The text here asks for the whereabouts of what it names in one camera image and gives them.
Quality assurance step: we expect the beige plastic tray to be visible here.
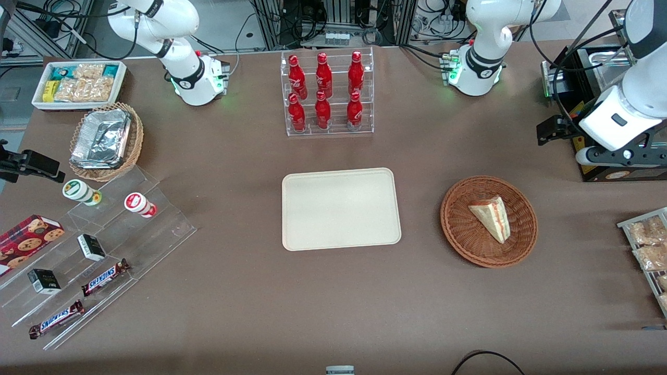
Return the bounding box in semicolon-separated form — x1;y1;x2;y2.
282;167;402;252

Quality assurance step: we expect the tray of packaged snacks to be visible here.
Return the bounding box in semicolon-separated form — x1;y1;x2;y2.
617;207;667;319

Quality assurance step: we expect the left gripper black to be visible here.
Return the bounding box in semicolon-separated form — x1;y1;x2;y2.
536;115;580;147

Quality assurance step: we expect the round brown wicker basket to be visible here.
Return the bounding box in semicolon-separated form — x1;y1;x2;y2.
440;176;538;269

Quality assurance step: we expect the aluminium frame with cables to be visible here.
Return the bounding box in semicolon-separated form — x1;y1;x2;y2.
0;0;95;66

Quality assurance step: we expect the red cola bottle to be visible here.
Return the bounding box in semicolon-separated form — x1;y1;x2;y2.
348;51;365;96
314;90;332;130
315;52;334;98
346;91;364;131
288;93;307;133
288;55;308;101

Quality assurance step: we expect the green lid yogurt cup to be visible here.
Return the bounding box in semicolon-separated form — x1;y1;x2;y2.
62;179;103;207

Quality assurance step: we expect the silver foil container stack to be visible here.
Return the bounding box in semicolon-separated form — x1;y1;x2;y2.
70;108;132;170

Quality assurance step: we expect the red lid yogurt cup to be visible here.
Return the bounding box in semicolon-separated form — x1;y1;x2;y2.
123;192;157;219

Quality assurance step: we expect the red chocolate cookie box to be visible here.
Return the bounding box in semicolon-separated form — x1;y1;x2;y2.
0;214;66;277

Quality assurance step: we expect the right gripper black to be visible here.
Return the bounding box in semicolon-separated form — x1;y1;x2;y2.
0;139;66;184

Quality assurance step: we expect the brown Snickers bar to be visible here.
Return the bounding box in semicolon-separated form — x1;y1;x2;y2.
28;299;85;341
81;258;131;298

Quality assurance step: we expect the white rectangular snack bin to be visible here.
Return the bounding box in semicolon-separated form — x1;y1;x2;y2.
31;60;128;112

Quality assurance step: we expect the clear acrylic stepped display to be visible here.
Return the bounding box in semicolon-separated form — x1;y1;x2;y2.
0;166;197;351

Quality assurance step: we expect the clear cracker bag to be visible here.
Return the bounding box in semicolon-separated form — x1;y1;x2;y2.
54;77;114;103
72;63;106;80

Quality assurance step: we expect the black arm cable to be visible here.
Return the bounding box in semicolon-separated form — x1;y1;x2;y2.
528;0;634;139

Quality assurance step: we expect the black hot dog roller machine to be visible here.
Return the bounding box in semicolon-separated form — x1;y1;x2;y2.
539;8;667;183

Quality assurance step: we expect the oval brown wicker basket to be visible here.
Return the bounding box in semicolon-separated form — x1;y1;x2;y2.
69;102;145;183

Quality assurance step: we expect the clear acrylic bottle rack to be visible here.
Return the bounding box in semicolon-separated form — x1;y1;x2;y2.
280;46;375;137

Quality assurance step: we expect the aluminium equipment rack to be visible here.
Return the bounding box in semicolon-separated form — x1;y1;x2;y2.
249;0;418;51

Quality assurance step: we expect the stainless steel pan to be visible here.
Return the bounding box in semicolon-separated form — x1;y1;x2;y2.
588;48;637;92

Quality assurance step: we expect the black base cable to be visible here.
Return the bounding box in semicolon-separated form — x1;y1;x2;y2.
228;10;257;80

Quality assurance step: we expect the triangular sandwich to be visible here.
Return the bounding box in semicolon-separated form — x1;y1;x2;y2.
467;195;511;244

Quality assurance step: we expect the black cable loop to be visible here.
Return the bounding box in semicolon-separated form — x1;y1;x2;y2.
450;350;525;375

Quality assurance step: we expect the black bar with white end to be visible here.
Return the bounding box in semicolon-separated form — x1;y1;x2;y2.
575;131;667;168

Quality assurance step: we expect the small black carton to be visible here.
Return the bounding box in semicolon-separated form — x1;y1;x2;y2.
77;233;107;263
27;268;62;296

